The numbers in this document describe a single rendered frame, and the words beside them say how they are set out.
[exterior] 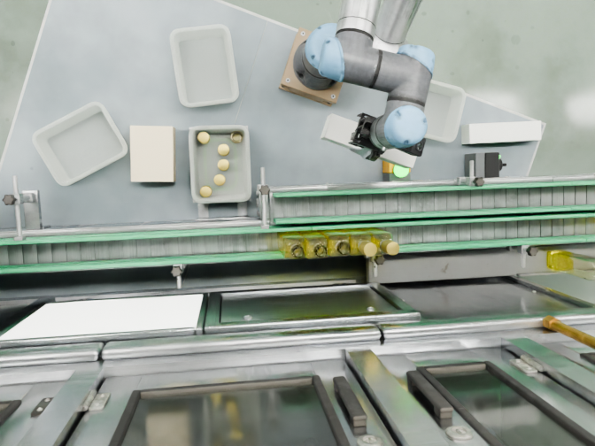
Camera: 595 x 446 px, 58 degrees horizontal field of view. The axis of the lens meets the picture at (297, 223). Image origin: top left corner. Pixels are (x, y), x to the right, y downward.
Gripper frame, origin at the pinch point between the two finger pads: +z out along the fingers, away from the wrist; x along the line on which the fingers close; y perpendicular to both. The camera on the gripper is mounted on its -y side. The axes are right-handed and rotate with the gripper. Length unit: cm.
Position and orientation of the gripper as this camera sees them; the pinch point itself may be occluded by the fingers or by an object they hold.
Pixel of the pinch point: (370, 141)
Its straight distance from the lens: 137.2
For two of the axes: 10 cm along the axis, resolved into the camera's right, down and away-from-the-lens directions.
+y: -9.4, -3.0, -1.5
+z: -1.3, -0.9, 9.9
